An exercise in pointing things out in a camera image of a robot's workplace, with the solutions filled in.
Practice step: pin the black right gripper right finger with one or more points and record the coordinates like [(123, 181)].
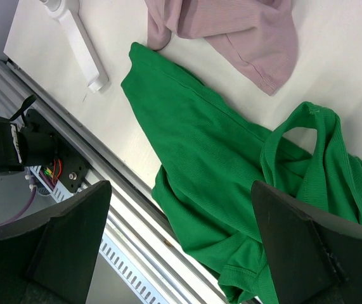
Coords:
[(313, 256)]

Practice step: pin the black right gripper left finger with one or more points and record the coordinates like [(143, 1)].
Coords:
[(49, 256)]

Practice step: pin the green tank top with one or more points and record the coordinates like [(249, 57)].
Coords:
[(211, 156)]

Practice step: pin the mauve pink tank top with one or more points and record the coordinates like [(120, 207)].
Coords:
[(258, 38)]

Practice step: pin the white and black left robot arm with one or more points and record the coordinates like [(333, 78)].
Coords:
[(21, 144)]

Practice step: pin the metal clothes rack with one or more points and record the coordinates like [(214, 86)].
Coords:
[(66, 13)]

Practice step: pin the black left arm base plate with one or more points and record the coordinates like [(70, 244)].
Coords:
[(67, 168)]

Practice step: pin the white slotted cable duct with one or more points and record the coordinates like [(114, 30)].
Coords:
[(120, 276)]

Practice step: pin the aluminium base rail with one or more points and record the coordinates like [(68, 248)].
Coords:
[(131, 206)]

